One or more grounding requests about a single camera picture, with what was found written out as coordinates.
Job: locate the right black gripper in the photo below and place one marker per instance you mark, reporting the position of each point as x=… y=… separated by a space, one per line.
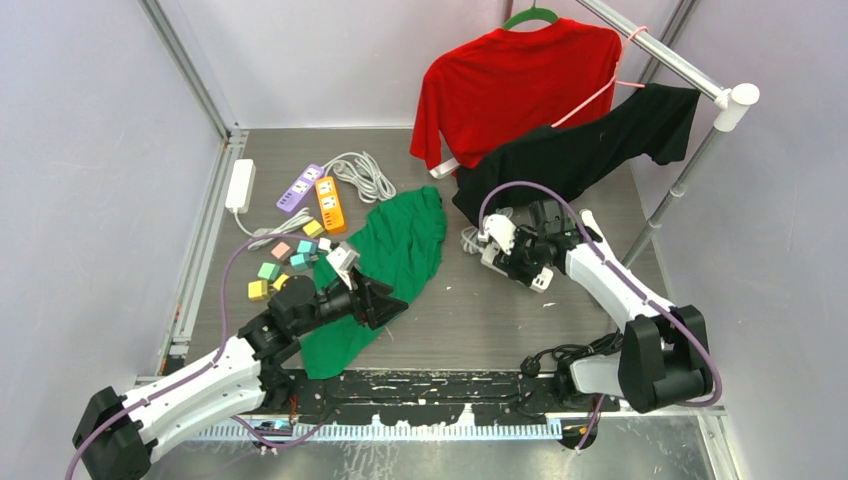
x=511 y=262

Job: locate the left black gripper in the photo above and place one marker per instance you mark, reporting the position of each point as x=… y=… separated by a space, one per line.
x=371 y=301

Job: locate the white power strip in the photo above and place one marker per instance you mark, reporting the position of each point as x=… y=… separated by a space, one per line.
x=240 y=186
x=495 y=259

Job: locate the teal plug adapter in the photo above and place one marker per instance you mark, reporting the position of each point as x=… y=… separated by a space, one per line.
x=301 y=262
x=308 y=247

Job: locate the yellow plug adapter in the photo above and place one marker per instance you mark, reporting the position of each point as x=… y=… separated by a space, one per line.
x=258 y=290
x=279 y=283
x=314 y=229

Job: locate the orange power strip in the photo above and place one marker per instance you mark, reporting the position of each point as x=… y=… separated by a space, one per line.
x=332 y=214

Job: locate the pink plug adapter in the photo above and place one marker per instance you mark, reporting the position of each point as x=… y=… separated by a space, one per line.
x=281 y=251

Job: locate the light green plug adapter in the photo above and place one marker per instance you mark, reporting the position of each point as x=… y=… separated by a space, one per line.
x=269 y=271

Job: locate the purple power strip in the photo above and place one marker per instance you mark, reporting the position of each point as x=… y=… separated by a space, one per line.
x=299 y=189

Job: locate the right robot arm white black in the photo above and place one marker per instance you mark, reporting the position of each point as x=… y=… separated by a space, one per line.
x=658 y=355

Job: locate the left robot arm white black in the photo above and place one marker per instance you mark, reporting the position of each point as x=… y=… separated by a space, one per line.
x=121 y=435

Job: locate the green t-shirt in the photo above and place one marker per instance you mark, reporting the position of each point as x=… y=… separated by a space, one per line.
x=400 y=245

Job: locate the red t-shirt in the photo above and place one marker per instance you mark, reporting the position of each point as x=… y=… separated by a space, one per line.
x=506 y=83

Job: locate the black t-shirt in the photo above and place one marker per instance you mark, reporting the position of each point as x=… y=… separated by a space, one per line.
x=654 y=121

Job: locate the pink clothes hanger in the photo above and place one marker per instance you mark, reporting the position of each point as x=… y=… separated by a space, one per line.
x=613 y=81

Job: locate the green clothes hanger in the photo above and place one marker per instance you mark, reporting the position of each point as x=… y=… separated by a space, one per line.
x=531 y=14

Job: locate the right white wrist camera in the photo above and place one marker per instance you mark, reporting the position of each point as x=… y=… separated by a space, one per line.
x=500 y=229

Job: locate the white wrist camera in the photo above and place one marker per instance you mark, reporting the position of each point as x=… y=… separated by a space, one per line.
x=500 y=229
x=343 y=259

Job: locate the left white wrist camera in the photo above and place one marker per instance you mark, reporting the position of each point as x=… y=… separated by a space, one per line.
x=343 y=259

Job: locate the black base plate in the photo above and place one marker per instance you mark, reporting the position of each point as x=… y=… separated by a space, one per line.
x=422 y=398

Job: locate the aluminium frame rail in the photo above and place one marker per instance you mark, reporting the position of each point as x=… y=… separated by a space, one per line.
x=173 y=26

